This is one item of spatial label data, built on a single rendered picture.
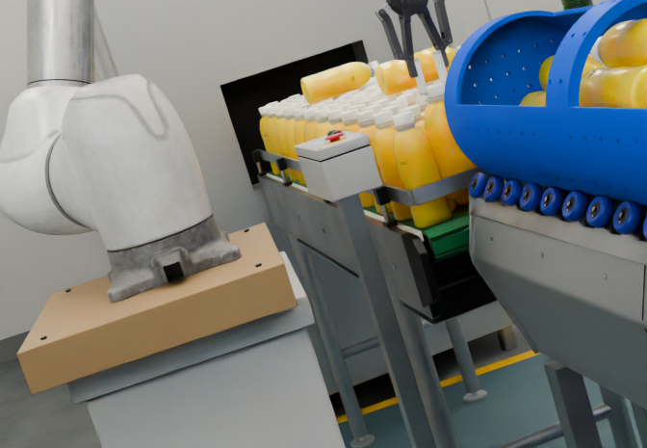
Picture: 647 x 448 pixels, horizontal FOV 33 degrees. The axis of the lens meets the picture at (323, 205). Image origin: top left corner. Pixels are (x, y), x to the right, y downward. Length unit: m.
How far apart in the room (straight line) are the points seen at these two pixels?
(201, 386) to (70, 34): 0.57
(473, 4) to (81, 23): 4.75
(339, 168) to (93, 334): 0.76
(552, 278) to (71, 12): 0.82
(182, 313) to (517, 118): 0.56
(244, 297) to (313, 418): 0.20
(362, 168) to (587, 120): 0.69
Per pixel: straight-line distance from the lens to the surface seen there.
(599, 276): 1.54
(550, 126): 1.48
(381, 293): 2.10
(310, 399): 1.43
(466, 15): 6.27
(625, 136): 1.30
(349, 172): 1.97
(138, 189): 1.43
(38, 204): 1.59
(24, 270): 6.25
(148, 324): 1.34
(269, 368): 1.41
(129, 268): 1.46
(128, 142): 1.43
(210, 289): 1.33
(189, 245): 1.45
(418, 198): 1.98
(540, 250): 1.71
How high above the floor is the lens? 1.33
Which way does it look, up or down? 10 degrees down
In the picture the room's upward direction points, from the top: 17 degrees counter-clockwise
